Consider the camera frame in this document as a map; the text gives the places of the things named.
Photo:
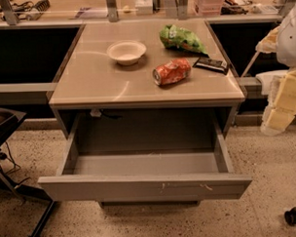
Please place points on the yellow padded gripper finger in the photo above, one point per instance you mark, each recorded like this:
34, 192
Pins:
281, 110

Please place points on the grey top drawer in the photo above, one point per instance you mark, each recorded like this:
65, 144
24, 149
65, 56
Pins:
143, 156

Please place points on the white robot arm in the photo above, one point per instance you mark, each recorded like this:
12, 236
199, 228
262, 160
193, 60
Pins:
282, 41

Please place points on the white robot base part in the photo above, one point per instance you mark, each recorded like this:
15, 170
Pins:
266, 79

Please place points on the grey drawer cabinet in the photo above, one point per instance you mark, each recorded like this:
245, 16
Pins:
92, 80

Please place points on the white rod with black tip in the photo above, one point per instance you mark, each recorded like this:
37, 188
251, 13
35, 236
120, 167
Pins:
254, 58

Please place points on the dark snack bar wrapper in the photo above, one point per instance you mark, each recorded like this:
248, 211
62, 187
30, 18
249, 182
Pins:
215, 65

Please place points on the crushed orange soda can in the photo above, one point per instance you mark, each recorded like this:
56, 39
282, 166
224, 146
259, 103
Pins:
171, 72

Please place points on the black chair caster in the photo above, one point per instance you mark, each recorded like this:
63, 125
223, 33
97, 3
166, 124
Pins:
290, 216

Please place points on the pink stacked trays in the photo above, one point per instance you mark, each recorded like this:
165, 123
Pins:
208, 7

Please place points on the green chip bag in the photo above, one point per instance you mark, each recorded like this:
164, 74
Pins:
173, 36

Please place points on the white paper bowl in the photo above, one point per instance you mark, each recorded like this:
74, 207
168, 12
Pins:
126, 52

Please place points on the black stand with legs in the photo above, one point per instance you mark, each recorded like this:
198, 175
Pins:
10, 120

